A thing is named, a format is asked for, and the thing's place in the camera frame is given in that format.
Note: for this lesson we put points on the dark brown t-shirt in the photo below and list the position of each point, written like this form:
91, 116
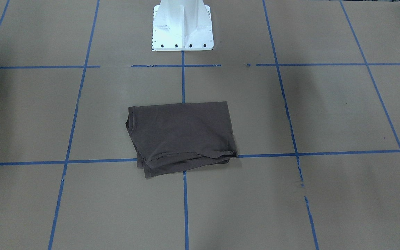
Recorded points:
179, 137

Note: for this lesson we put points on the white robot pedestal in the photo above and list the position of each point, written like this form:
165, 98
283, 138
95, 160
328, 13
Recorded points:
182, 25

